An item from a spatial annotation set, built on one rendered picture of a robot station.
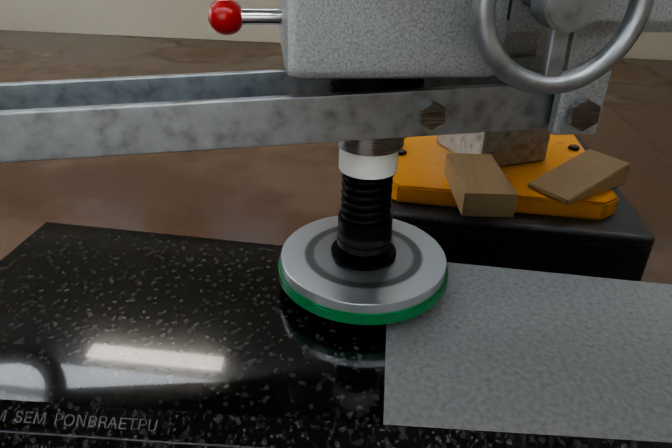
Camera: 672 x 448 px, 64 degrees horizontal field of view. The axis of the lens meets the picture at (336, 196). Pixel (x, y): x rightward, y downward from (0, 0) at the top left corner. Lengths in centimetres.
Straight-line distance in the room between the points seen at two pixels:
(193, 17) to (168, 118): 646
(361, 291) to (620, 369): 29
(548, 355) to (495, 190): 46
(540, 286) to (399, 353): 24
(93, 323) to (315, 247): 28
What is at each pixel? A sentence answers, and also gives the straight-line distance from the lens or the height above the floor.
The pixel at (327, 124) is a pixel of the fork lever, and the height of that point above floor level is 109.
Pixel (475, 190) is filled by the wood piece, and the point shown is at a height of 83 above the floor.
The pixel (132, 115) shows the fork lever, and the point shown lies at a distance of 56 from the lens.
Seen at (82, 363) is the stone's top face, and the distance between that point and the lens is 66.
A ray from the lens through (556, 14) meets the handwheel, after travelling 47.
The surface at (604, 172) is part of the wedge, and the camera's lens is 127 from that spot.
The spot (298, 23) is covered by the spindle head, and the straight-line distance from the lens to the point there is 48.
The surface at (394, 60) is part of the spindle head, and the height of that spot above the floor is 116.
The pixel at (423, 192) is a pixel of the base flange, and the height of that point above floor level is 77.
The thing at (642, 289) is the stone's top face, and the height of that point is 85.
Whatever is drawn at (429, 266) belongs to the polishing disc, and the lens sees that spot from 69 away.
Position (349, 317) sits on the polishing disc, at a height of 88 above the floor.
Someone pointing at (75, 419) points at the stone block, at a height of 83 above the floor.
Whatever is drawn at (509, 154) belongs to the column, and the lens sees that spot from 130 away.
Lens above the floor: 127
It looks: 27 degrees down
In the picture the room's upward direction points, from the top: 1 degrees clockwise
